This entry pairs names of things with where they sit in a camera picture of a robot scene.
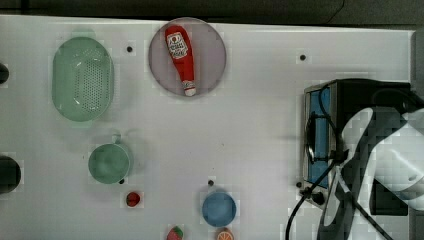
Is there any green cup with handle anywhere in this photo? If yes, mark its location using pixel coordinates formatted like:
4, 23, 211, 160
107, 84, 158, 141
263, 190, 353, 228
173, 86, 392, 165
88, 134, 133, 184

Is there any black round base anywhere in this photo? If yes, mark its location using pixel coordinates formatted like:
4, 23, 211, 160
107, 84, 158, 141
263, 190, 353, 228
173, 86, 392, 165
0, 156, 21, 194
0, 64, 9, 84

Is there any large strawberry toy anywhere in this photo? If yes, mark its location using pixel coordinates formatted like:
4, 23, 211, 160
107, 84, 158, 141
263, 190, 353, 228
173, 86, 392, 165
166, 226, 184, 240

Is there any green oval colander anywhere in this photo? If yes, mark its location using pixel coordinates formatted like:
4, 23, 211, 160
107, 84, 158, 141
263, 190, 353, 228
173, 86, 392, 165
52, 37, 114, 122

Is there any grey round plate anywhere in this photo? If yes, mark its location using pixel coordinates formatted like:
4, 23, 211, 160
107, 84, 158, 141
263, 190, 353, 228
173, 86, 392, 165
148, 17, 227, 96

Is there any blue cup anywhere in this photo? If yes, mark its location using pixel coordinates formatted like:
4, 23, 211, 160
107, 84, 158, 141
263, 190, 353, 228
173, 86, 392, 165
201, 192, 237, 227

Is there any silver toaster oven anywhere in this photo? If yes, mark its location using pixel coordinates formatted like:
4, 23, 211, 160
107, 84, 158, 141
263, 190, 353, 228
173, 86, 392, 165
298, 78, 422, 208

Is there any black round base upper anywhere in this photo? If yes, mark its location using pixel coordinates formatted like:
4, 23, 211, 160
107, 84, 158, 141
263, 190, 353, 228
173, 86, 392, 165
0, 64, 9, 84

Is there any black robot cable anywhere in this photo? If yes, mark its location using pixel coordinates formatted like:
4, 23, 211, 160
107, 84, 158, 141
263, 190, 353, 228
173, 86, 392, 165
285, 83, 394, 240

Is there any small red strawberry toy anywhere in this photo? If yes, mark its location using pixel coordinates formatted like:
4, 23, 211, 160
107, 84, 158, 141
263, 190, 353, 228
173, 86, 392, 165
126, 192, 141, 207

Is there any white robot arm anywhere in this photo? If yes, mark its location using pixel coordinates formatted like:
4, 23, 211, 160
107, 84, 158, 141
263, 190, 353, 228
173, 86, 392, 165
317, 107, 423, 240

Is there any red plush ketchup bottle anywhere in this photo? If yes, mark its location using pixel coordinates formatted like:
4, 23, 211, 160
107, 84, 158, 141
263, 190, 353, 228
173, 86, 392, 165
165, 25, 197, 97

